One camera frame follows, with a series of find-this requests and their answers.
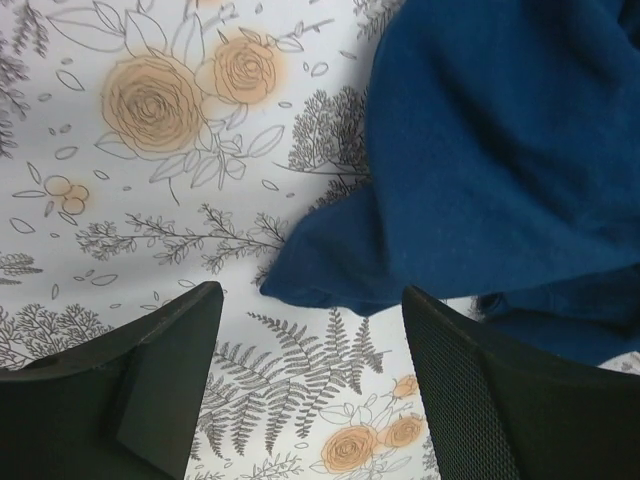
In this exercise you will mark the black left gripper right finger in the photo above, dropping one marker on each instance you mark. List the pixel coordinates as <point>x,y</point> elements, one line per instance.
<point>500,409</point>

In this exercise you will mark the dark blue t shirt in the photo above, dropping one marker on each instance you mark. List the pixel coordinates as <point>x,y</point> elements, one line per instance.
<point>503,146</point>

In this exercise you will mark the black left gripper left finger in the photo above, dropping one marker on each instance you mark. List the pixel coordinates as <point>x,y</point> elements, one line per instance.
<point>122,406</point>

